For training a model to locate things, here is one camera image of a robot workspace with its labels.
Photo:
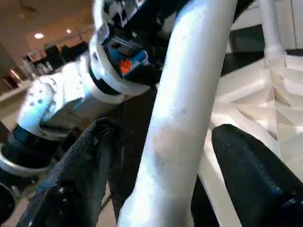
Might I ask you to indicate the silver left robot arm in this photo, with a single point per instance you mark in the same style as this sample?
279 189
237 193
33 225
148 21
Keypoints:
47 99

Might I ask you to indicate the black mat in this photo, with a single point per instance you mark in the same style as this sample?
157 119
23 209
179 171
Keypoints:
236 63

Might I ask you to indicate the white plastic table top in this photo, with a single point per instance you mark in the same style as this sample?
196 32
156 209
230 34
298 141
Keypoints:
260 99

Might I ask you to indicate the white sideboard with glass doors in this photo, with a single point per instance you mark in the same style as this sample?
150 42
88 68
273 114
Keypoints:
291 23

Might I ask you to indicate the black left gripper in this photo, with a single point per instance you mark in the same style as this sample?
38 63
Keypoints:
135 47

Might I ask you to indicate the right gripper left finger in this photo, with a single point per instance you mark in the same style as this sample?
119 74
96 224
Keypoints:
71 179

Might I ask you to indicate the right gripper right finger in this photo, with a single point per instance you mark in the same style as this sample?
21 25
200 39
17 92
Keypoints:
255 184

